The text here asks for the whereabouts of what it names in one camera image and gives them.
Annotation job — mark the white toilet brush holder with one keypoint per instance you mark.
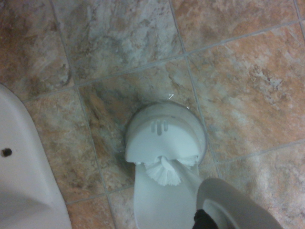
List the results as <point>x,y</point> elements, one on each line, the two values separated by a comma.
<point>164,140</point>

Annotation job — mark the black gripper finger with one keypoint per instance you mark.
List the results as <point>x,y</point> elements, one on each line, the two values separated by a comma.
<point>205,220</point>

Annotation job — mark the white toilet bowl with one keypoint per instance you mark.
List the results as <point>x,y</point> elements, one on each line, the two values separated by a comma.
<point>23,167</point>

